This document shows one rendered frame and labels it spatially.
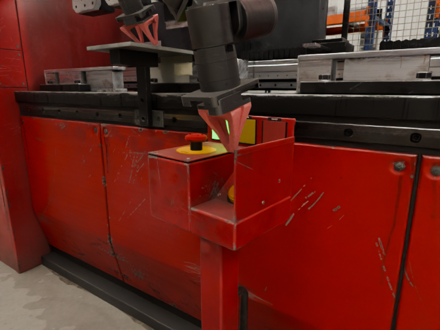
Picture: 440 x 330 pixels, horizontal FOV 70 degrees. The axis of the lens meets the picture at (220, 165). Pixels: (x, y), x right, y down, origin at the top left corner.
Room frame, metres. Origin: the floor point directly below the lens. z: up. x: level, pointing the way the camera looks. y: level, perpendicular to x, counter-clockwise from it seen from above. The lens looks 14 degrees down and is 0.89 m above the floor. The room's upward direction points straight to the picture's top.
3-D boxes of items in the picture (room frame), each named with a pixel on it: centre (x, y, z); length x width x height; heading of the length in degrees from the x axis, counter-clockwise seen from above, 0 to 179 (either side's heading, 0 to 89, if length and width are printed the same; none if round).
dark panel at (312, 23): (1.66, 0.05, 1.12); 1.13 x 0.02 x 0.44; 56
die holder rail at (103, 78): (1.42, 0.59, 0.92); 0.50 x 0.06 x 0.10; 56
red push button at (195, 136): (0.56, 0.04, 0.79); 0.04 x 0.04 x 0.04
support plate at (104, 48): (0.99, 0.22, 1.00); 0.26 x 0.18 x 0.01; 146
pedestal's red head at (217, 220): (0.54, 0.00, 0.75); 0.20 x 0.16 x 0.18; 49
